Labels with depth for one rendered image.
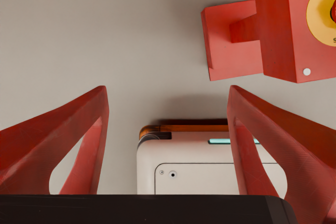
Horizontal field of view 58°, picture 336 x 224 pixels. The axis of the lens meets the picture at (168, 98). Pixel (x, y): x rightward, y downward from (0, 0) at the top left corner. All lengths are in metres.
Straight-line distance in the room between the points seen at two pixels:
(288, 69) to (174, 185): 0.62
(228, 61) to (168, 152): 0.36
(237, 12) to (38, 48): 0.71
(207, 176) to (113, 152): 0.43
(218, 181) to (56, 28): 0.77
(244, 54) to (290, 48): 0.66
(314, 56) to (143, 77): 0.83
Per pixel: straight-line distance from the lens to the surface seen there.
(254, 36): 0.76
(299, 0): 0.37
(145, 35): 1.12
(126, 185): 1.24
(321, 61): 0.38
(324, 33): 0.38
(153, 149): 0.90
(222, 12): 1.02
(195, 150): 0.90
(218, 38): 1.01
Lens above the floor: 1.12
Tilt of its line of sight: 81 degrees down
